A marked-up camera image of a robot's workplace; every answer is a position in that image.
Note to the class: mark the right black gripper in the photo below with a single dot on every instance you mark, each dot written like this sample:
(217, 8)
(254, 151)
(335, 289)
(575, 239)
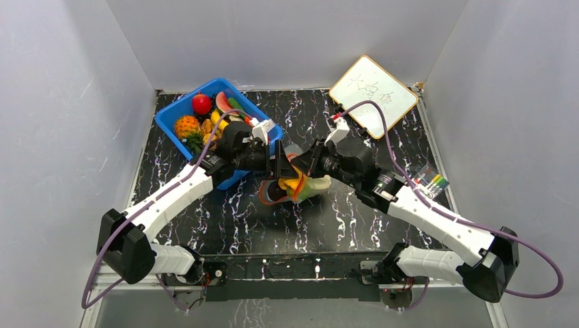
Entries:
(311, 160)

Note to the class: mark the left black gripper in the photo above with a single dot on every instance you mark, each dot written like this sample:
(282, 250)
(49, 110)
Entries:
(283, 169)

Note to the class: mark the yellow toy bell pepper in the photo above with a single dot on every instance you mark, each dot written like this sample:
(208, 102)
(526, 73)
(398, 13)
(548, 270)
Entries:
(292, 185)

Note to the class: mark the clear zip top bag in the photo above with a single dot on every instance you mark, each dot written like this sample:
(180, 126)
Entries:
(291, 152)

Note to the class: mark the dark toy plum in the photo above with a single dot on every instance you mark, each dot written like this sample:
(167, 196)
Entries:
(273, 193)

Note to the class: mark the green toy lettuce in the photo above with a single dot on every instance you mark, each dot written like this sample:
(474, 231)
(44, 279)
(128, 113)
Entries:
(312, 187)

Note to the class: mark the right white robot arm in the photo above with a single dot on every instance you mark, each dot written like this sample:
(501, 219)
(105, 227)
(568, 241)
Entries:
(483, 262)

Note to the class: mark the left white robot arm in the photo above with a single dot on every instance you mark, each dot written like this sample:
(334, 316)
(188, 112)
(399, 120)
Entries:
(125, 241)

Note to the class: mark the green toy cucumber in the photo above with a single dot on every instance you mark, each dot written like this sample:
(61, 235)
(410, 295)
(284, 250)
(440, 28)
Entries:
(234, 104)

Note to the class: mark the toy banana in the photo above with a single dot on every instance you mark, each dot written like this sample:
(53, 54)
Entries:
(217, 121)

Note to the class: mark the toy watermelon slice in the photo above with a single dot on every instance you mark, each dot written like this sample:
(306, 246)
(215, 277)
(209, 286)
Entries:
(222, 102)

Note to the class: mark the white dry-erase board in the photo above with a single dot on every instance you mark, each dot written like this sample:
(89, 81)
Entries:
(366, 80)

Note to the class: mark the red toy pomegranate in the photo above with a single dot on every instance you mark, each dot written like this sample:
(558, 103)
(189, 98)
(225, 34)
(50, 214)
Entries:
(201, 104)

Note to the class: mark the orange toy pineapple fruit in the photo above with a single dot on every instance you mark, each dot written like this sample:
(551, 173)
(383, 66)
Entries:
(188, 130)

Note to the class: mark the pack of coloured markers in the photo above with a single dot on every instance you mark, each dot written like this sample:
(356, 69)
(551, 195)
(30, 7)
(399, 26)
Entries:
(430, 182)

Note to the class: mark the blue plastic bin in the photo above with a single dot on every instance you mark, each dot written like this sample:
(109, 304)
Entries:
(172, 115)

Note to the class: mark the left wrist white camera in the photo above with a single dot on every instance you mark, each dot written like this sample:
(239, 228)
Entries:
(260, 129)

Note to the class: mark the wrist white camera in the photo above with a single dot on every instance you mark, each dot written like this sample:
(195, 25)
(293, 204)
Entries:
(339, 129)
(260, 129)

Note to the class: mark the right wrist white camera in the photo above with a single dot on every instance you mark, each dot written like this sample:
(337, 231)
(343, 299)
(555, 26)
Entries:
(339, 129)

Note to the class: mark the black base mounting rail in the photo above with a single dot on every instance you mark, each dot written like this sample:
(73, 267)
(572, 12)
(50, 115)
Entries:
(334, 275)

